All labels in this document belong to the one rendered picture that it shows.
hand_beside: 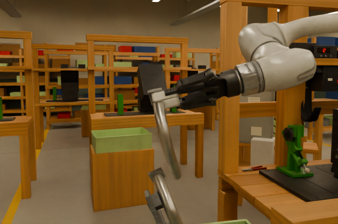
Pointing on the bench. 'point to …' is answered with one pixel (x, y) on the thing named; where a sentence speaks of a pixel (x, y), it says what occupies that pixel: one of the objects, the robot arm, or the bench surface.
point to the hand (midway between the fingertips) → (165, 99)
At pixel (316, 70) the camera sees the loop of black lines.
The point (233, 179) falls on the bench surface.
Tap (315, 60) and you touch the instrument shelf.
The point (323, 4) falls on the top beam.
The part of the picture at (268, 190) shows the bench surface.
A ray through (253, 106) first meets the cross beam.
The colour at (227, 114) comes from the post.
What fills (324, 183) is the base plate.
